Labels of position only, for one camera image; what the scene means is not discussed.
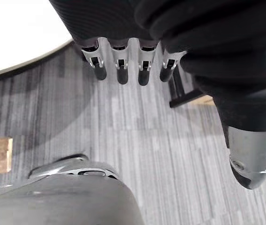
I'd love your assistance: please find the black table leg base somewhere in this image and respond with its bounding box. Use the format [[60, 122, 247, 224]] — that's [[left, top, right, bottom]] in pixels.
[[168, 69, 205, 108]]

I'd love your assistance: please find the silver robot leg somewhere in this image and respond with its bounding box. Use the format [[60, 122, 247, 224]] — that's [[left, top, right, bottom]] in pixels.
[[0, 154, 140, 225]]

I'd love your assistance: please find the white round table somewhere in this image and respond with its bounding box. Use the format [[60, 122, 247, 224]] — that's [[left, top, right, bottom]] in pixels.
[[0, 0, 75, 86]]

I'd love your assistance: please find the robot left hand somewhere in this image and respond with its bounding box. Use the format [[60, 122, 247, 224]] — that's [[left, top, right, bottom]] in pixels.
[[48, 0, 266, 190]]

